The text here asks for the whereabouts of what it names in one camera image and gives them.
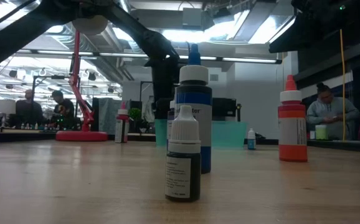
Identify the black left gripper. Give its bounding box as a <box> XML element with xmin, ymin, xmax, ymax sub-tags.
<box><xmin>144</xmin><ymin>51</ymin><xmax>181</xmax><ymax>121</ymax></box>

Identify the large purple food coloring bottle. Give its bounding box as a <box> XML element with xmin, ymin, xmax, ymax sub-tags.
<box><xmin>166</xmin><ymin>99</ymin><xmax>177</xmax><ymax>152</ymax></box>

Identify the large red food coloring bottle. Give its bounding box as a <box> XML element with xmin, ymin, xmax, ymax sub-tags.
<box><xmin>114</xmin><ymin>101</ymin><xmax>130</xmax><ymax>144</ymax></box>

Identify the small black food coloring bottle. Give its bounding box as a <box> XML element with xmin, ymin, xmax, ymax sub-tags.
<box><xmin>164</xmin><ymin>105</ymin><xmax>202</xmax><ymax>202</ymax></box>

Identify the small blue food coloring bottle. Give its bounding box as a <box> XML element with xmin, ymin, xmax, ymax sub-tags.
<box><xmin>247</xmin><ymin>128</ymin><xmax>257</xmax><ymax>151</ymax></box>

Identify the large orange food coloring bottle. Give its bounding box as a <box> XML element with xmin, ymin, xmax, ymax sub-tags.
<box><xmin>277</xmin><ymin>74</ymin><xmax>308</xmax><ymax>163</ymax></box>

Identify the large blue food coloring bottle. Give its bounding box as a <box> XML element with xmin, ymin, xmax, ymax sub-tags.
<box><xmin>173</xmin><ymin>43</ymin><xmax>214</xmax><ymax>174</ymax></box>

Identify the small green potted plant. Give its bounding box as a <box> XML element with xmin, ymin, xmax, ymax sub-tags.
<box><xmin>127</xmin><ymin>108</ymin><xmax>143</xmax><ymax>125</ymax></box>

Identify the grey fabric partition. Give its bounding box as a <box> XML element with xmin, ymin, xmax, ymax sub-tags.
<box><xmin>92</xmin><ymin>98</ymin><xmax>118</xmax><ymax>134</ymax></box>

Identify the black equipment box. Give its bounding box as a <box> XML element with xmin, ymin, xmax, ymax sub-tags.
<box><xmin>212</xmin><ymin>97</ymin><xmax>242</xmax><ymax>122</ymax></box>

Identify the teal plastic bin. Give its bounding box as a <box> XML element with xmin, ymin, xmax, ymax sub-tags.
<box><xmin>154</xmin><ymin>119</ymin><xmax>249</xmax><ymax>147</ymax></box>

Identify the red desk lamp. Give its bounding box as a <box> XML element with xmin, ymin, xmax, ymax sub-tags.
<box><xmin>55</xmin><ymin>14</ymin><xmax>109</xmax><ymax>142</ymax></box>

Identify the person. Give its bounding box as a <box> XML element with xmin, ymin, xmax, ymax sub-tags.
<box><xmin>47</xmin><ymin>90</ymin><xmax>77</xmax><ymax>130</ymax></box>
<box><xmin>306</xmin><ymin>82</ymin><xmax>360</xmax><ymax>141</ymax></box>
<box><xmin>14</xmin><ymin>89</ymin><xmax>45</xmax><ymax>128</ymax></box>

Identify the white-shaded table lamp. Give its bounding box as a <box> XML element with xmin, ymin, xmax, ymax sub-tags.
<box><xmin>0</xmin><ymin>98</ymin><xmax>17</xmax><ymax>128</ymax></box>

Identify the light green cup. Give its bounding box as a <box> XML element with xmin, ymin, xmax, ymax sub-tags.
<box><xmin>315</xmin><ymin>124</ymin><xmax>328</xmax><ymax>141</ymax></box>

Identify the black aluminium frame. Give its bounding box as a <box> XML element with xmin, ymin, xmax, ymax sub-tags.
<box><xmin>0</xmin><ymin>130</ymin><xmax>360</xmax><ymax>154</ymax></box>

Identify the yellow extension cord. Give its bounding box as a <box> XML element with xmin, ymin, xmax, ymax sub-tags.
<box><xmin>280</xmin><ymin>28</ymin><xmax>346</xmax><ymax>141</ymax></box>

